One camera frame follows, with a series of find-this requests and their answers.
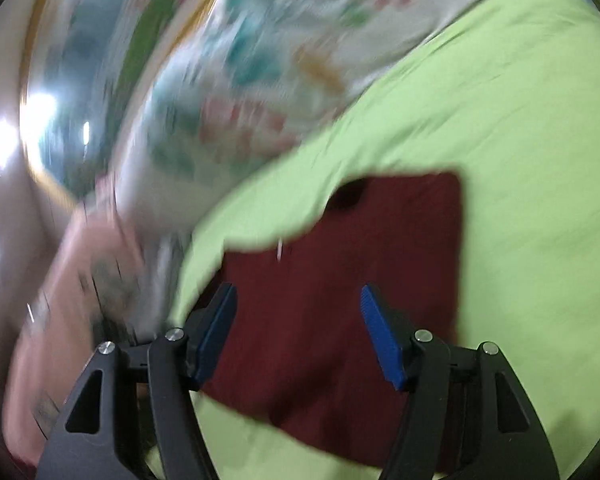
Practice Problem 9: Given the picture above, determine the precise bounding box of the dark red knit sweater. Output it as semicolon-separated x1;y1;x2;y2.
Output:
204;172;463;467

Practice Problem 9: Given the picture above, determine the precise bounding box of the white floral quilt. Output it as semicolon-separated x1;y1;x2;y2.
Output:
114;0;481;233

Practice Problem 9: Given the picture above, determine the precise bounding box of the gold framed landscape painting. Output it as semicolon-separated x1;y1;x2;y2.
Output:
20;0;230;222

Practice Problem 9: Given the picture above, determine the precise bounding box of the light green bed sheet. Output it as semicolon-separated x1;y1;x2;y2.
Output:
171;0;600;478

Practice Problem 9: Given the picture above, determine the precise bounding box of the pink pillow with plaid hearts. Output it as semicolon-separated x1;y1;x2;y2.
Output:
2;173;182;470

